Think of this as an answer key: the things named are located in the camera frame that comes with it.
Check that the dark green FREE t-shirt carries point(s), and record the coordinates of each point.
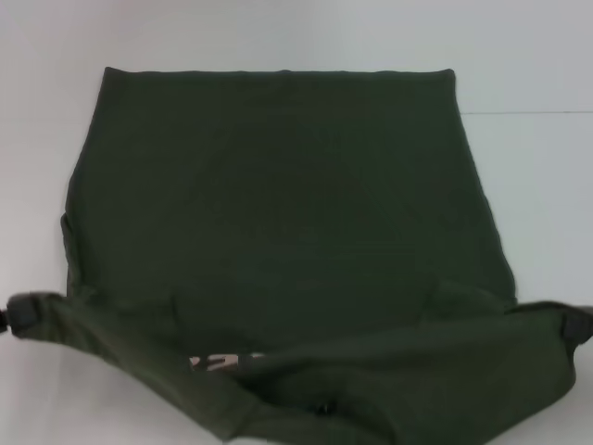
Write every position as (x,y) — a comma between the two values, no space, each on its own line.
(296,208)

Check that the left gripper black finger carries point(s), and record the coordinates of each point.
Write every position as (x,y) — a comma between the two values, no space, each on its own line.
(28,310)

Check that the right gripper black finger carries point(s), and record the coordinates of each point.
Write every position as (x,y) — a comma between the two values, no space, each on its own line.
(579,324)

